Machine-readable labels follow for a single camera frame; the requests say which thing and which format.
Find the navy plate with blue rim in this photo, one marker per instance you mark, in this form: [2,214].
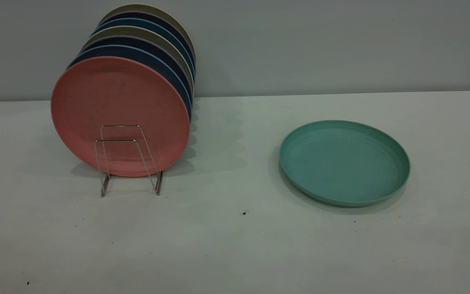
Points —
[137,52]

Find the pink round plate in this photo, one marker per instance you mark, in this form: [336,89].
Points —
[116,94]

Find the olive beige plate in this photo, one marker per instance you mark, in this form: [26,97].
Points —
[145,7]
[133,30]

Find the teal blue plate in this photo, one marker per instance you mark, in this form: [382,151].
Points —
[137,22]

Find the green round plate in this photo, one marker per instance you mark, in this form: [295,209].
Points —
[341,163]

